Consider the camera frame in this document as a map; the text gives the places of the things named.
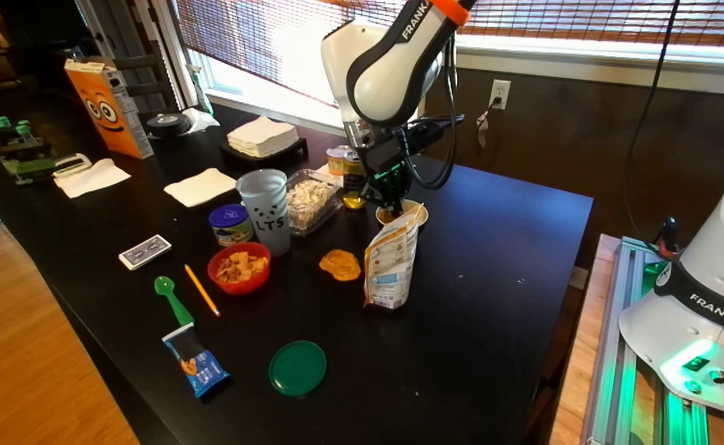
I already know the white paper napkin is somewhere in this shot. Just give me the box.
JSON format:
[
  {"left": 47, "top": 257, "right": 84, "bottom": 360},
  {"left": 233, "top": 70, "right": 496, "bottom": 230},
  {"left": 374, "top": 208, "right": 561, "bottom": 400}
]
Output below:
[{"left": 166, "top": 168, "right": 236, "bottom": 208}]

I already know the white napkin stack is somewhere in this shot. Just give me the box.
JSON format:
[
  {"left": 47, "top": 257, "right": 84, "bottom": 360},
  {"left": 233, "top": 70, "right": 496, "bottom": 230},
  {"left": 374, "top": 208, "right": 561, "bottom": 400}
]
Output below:
[{"left": 227, "top": 116, "right": 300, "bottom": 159}]

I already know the blue lidded jar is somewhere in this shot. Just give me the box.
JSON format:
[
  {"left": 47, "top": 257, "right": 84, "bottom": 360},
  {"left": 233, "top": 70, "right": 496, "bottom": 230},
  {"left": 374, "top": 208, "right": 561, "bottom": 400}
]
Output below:
[{"left": 208, "top": 203, "right": 254, "bottom": 247}]

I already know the white orange paper bag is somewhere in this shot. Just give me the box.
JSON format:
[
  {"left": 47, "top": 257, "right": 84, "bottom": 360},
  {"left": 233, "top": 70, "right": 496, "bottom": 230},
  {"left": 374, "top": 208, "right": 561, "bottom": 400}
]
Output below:
[{"left": 363, "top": 201, "right": 431, "bottom": 309}]

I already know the white card with pattern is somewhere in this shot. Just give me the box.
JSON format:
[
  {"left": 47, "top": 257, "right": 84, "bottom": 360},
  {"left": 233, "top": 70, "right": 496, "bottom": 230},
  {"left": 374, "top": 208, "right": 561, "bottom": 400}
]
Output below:
[{"left": 118, "top": 236, "right": 171, "bottom": 273}]

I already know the wall power outlet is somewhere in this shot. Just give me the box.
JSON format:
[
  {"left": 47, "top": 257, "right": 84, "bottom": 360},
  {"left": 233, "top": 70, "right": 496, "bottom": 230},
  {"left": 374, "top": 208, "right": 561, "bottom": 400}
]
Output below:
[{"left": 489, "top": 80, "right": 511, "bottom": 112}]

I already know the grey plastic cup stack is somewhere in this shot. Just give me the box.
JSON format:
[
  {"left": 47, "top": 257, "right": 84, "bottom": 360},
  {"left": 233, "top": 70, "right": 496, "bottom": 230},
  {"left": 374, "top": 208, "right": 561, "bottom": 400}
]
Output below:
[{"left": 238, "top": 168, "right": 291, "bottom": 257}]

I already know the black round disc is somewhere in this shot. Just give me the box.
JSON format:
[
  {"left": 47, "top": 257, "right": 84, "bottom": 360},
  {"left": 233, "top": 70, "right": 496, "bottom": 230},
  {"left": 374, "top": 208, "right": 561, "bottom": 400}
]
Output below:
[{"left": 147, "top": 115, "right": 190, "bottom": 136}]

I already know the green plastic spoon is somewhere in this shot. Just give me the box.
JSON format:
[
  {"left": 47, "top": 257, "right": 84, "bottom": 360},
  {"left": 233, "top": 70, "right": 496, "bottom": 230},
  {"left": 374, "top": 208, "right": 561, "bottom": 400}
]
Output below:
[{"left": 153, "top": 276, "right": 192, "bottom": 328}]

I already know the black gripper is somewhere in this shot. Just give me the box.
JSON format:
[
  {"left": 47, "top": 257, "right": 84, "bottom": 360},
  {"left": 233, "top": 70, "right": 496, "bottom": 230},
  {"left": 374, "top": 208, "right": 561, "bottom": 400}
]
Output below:
[{"left": 359, "top": 124, "right": 411, "bottom": 193}]

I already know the red bowl with snacks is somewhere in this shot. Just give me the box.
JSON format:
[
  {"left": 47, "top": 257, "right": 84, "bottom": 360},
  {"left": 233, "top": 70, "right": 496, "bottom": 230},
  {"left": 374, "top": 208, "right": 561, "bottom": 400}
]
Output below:
[{"left": 208, "top": 242, "right": 271, "bottom": 298}]

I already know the clear plastic food container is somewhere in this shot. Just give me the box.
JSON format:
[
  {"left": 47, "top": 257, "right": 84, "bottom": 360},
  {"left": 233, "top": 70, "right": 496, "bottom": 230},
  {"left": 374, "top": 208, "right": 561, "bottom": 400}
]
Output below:
[{"left": 286, "top": 172, "right": 341, "bottom": 236}]

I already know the orange chip on table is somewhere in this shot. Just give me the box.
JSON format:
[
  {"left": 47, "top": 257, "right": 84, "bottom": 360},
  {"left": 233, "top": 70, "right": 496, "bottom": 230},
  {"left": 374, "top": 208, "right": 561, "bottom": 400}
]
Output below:
[{"left": 318, "top": 250, "right": 362, "bottom": 282}]

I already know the white paper sheet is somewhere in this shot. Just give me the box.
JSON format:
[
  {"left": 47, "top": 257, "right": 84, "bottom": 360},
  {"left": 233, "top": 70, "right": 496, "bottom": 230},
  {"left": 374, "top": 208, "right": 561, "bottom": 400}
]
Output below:
[{"left": 52, "top": 154, "right": 129, "bottom": 199}]

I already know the green toy block figure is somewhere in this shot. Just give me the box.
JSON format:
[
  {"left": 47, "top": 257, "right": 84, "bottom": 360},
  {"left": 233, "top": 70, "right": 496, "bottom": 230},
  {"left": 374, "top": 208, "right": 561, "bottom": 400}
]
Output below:
[{"left": 0, "top": 116, "right": 54, "bottom": 187}]

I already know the wooden pencil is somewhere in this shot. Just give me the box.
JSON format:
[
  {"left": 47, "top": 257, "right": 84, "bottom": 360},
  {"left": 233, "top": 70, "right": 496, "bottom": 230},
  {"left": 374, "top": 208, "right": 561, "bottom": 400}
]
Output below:
[{"left": 184, "top": 266, "right": 221, "bottom": 318}]

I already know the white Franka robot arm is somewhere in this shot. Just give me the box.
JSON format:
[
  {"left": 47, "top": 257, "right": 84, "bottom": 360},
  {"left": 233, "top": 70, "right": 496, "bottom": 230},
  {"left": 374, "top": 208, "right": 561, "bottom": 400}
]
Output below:
[{"left": 322, "top": 0, "right": 724, "bottom": 412}]

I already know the blue snack packet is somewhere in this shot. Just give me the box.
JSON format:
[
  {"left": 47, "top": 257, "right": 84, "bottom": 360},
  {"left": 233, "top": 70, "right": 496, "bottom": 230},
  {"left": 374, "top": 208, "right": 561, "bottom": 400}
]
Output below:
[{"left": 163, "top": 324, "right": 231, "bottom": 398}]

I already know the green round lid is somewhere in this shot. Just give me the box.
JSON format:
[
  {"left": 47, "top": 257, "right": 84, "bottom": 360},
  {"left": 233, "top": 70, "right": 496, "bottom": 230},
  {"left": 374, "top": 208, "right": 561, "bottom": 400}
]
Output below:
[{"left": 267, "top": 340, "right": 328, "bottom": 398}]

